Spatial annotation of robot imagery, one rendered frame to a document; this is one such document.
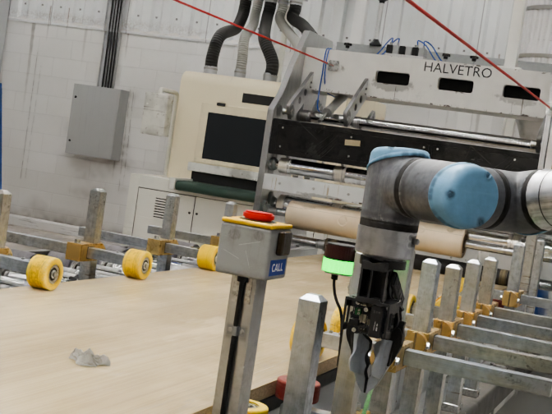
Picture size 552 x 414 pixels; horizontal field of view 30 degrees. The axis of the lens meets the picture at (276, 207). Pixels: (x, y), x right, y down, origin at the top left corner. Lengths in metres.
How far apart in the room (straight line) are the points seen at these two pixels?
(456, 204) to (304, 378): 0.35
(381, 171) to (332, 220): 2.96
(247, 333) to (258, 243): 0.12
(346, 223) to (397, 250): 2.94
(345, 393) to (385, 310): 0.29
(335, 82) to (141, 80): 7.22
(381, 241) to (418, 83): 3.20
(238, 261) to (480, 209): 0.37
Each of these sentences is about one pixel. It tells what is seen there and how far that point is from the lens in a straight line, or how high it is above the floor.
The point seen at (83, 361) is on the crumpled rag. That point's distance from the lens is 1.82.
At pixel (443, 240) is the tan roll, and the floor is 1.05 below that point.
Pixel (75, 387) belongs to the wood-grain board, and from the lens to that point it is 1.66.
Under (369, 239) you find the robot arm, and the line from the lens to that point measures 1.55.
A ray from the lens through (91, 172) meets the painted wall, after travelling 12.12.
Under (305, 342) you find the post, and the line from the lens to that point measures 1.55.
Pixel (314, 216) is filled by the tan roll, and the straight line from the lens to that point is 4.52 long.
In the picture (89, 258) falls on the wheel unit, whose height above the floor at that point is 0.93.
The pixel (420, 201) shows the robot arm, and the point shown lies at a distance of 1.47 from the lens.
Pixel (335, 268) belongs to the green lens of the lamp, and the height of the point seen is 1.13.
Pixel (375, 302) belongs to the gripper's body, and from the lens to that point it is 1.54.
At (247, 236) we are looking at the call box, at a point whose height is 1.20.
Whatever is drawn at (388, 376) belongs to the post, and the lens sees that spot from 2.04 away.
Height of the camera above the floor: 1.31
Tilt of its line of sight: 3 degrees down
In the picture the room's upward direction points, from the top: 8 degrees clockwise
